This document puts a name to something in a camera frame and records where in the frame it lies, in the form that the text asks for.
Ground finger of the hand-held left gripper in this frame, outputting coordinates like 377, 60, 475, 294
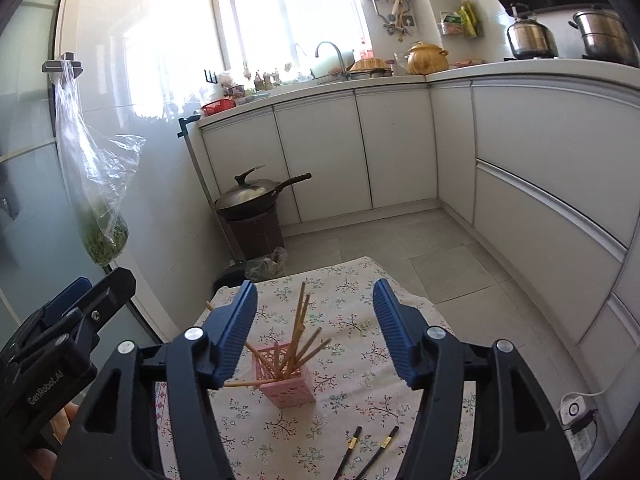
30, 276, 94, 337
74, 266, 137, 361

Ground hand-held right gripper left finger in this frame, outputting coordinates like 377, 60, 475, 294
52, 280, 259, 480

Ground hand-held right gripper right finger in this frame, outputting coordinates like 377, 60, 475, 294
372, 278, 576, 480

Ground bunch of wooden chopsticks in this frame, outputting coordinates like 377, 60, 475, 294
205, 281, 333, 391

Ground pink perforated utensil holder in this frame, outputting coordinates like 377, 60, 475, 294
250, 341, 317, 409

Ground person's left hand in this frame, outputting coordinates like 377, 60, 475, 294
24, 402, 81, 480

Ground clear bag of green vegetables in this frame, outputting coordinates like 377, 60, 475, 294
52, 67, 146, 267

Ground floral tablecloth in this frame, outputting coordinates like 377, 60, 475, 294
155, 256, 476, 480

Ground crumpled plastic bag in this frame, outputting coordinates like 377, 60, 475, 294
245, 246, 290, 281

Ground dark brown wok stand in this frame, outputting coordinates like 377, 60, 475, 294
220, 207, 283, 263

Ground frosted glass sliding door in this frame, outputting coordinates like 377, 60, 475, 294
0, 0, 166, 361

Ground dark wok lid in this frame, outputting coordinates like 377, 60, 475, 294
216, 165, 278, 208

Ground white power strip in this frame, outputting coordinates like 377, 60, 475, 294
557, 392, 598, 426

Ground white kitchen base cabinets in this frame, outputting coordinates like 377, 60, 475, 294
200, 80, 640, 386

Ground row of seasoning bottles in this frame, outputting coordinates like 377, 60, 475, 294
252, 67, 281, 92

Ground woven basket lid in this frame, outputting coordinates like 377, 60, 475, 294
348, 57, 391, 74

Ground yellow clay pot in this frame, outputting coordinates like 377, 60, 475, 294
406, 41, 450, 76

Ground white kitchen countertop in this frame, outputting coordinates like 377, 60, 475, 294
197, 55, 640, 128

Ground chrome kitchen faucet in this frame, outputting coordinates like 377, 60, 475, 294
314, 41, 351, 81

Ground water heater pipes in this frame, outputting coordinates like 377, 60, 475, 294
370, 0, 418, 43

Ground steel kettle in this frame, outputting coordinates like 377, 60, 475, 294
506, 2, 560, 58

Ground kitchen window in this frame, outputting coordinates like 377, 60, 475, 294
212, 0, 371, 73

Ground steel steamer pot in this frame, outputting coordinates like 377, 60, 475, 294
568, 5, 640, 63

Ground dark wok with handle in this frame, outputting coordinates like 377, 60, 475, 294
215, 172, 312, 211

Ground black cable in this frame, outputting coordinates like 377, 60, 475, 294
570, 410, 599, 436

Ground white cable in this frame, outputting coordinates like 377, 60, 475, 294
575, 375, 615, 400

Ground grey wall hook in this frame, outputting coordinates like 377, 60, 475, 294
42, 51, 85, 75

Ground wall rack with packets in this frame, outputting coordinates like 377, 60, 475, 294
437, 0, 485, 40

